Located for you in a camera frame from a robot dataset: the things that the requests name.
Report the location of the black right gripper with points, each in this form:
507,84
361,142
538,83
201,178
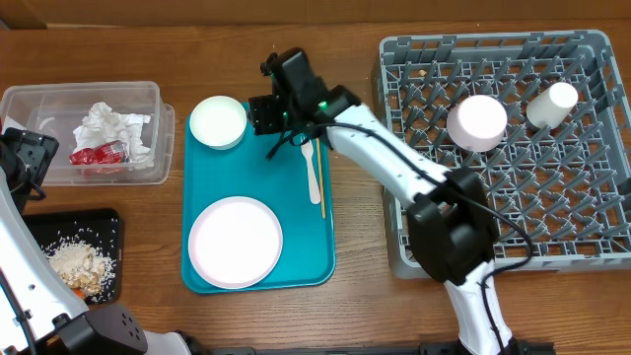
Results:
273,108

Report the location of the white plastic fork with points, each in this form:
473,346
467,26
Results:
307,150

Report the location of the white round bowl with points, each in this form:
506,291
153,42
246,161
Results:
218,122

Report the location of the wooden chopstick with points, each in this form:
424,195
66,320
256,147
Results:
320,178

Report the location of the large pink plate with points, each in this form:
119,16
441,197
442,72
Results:
235,242

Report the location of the red snack wrapper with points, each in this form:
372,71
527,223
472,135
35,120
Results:
109,153

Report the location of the white paper tissue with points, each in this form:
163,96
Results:
101,125

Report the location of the pink round bowl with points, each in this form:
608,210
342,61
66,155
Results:
477,124

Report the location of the white paper cup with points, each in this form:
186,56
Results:
552,106

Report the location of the white napkin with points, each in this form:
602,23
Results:
130,131

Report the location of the orange carrot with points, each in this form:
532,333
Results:
80,293

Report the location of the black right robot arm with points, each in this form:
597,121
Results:
451,228

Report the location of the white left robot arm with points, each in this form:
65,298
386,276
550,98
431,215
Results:
39,312

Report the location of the black food waste tray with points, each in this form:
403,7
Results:
100,225

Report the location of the clear plastic waste bin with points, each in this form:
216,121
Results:
57,110

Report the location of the teal plastic serving tray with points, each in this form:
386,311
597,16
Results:
281,183

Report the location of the rice and peanuts pile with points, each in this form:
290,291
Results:
83,265

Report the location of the grey plastic dish rack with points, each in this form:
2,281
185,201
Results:
567,189

